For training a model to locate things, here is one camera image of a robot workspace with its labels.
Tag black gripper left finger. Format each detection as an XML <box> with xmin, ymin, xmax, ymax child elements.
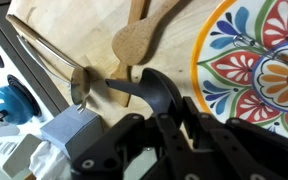
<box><xmin>71</xmin><ymin>113</ymin><xmax>198</xmax><ymax>180</ymax></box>

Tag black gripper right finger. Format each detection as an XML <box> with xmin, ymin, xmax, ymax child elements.
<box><xmin>182</xmin><ymin>96</ymin><xmax>288</xmax><ymax>180</ymax></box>

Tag black plastic ladle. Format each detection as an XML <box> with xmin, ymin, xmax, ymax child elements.
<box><xmin>104</xmin><ymin>67</ymin><xmax>185</xmax><ymax>128</ymax></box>

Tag colourful floral ceramic plate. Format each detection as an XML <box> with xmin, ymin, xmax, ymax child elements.
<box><xmin>189</xmin><ymin>0</ymin><xmax>288</xmax><ymax>145</ymax></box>

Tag grey box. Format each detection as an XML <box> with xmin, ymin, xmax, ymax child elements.
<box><xmin>39</xmin><ymin>104</ymin><xmax>104</xmax><ymax>162</ymax></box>

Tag wooden spatula with hole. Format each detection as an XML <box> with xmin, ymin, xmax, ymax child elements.
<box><xmin>109</xmin><ymin>0</ymin><xmax>147</xmax><ymax>108</ymax></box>

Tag white cloth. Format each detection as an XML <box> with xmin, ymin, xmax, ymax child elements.
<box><xmin>28</xmin><ymin>140</ymin><xmax>73</xmax><ymax>180</ymax></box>

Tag metal serving tongs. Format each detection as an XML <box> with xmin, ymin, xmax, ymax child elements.
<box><xmin>5</xmin><ymin>13</ymin><xmax>92</xmax><ymax>114</ymax></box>

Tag white plastic rack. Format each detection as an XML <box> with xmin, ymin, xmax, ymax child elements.
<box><xmin>0</xmin><ymin>133</ymin><xmax>44</xmax><ymax>179</ymax></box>

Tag light wooden spoon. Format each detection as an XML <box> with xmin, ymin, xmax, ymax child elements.
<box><xmin>111</xmin><ymin>0</ymin><xmax>182</xmax><ymax>67</ymax></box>

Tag blue kettle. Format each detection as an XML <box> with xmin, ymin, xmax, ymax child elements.
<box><xmin>0</xmin><ymin>85</ymin><xmax>36</xmax><ymax>127</ymax></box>

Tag white electric stove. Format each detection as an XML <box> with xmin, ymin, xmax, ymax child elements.
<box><xmin>0</xmin><ymin>0</ymin><xmax>71</xmax><ymax>180</ymax></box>

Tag thin metal wire clip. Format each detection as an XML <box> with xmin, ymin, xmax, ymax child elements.
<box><xmin>232</xmin><ymin>33</ymin><xmax>288</xmax><ymax>73</ymax></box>

